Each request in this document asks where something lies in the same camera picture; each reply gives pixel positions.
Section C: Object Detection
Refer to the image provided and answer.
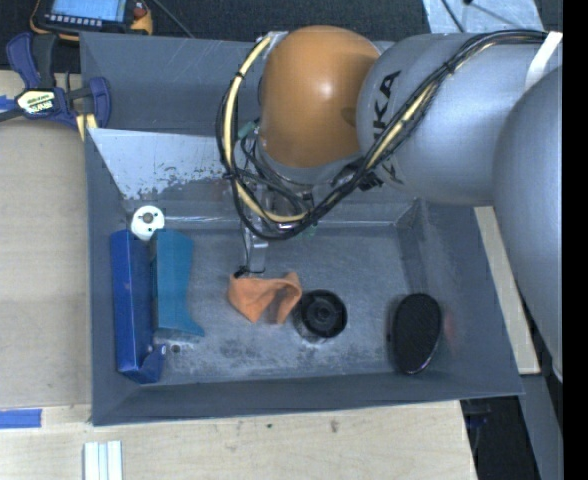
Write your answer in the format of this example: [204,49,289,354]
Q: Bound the pale wood flat board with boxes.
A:
[0,121,94,411]

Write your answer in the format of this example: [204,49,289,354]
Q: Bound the grey metal bin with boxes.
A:
[78,31,526,427]

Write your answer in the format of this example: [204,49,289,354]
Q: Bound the orange cloth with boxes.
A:
[226,270,304,326]

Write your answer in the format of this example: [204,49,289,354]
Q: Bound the long blue flat box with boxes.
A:
[109,228,168,385]

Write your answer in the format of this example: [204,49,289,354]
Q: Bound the teal boot-shaped piece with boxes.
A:
[152,228,207,340]

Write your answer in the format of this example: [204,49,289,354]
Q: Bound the white round plastic cap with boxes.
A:
[129,205,167,242]

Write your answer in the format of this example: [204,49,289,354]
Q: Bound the black oval case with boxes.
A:
[385,292,445,376]

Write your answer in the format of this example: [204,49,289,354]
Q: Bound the black round lid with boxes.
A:
[292,289,349,341]

